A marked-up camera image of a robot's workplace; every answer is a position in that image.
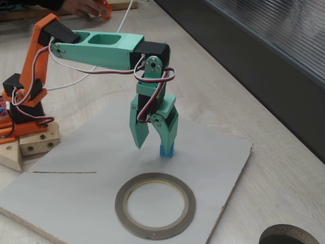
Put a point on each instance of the plain wooden plank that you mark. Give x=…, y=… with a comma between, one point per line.
x=124, y=5

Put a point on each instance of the wooden plank with knots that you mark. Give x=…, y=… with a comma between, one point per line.
x=10, y=157

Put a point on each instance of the grey chipboard panel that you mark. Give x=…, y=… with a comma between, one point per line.
x=89, y=157

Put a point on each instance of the wooden base block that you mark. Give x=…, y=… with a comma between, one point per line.
x=40, y=145

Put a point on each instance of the blue cube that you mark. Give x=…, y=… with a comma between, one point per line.
x=171, y=153

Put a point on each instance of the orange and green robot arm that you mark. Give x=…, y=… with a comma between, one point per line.
x=101, y=53

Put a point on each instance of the person's hand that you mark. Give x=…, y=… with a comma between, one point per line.
x=83, y=7

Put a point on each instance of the ribbed glass desk partition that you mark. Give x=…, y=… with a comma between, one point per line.
x=254, y=50

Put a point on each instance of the red circuit board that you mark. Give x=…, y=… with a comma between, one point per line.
x=2, y=104

